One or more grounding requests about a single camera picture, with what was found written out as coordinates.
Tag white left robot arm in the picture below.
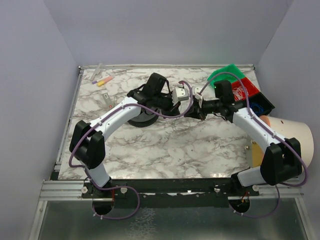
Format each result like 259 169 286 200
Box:
69 73 186 187

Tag purple yellow pink markers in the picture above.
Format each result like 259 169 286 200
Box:
92 76 114 87

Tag white wires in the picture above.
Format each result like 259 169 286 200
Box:
232 86 251 100

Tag large white cylinder bucket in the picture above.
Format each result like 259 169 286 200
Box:
244 115 314 168

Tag black cable spool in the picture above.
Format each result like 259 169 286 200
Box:
127 110 159 128

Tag red plastic bin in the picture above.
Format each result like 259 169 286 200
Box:
231 77 260 102

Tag green plastic bin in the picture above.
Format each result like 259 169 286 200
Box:
207 64 245 86

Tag black plastic bin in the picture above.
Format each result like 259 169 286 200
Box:
249 92 275 117

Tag aluminium frame rail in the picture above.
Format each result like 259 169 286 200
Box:
28 66 84 240

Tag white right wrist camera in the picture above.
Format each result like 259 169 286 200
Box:
192 87 204 108

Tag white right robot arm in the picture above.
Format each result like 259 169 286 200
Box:
185 80 303 187

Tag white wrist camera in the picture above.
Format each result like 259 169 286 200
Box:
192 87 204 108
172 87 190 105

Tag clear plastic tube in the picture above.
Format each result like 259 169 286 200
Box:
91 63 102 82

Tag blue wires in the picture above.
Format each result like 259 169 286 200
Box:
249 101 266 115

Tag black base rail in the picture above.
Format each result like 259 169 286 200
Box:
81 177 259 209

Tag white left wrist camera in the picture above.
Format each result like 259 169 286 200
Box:
172 87 190 105

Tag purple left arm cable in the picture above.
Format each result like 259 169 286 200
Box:
68 80 195 221

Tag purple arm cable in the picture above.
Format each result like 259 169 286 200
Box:
68 80 195 221
193 71 309 219

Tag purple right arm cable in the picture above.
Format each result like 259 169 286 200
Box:
193 71 309 219

